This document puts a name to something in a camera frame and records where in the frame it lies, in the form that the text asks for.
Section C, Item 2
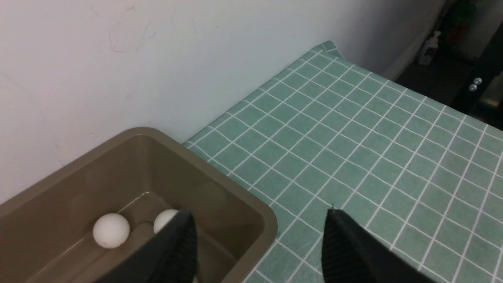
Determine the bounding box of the olive green plastic bin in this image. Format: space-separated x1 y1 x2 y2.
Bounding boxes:
0 127 278 283

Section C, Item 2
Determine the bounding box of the white ping-pong ball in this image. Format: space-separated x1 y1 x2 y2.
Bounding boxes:
93 213 130 249
153 209 178 234

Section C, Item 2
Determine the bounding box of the white bottle in background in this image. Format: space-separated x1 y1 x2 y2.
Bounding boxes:
417 30 441 66

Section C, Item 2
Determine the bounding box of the black frame with screws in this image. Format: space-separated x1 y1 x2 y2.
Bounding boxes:
449 23 503 119

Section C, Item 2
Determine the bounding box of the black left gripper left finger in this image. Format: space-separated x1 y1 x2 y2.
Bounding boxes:
97 211 198 283

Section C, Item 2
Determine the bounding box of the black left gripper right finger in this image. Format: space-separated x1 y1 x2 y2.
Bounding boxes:
321 208 433 283

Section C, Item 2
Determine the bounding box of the green checked tablecloth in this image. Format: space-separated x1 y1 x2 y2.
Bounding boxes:
184 41 503 283

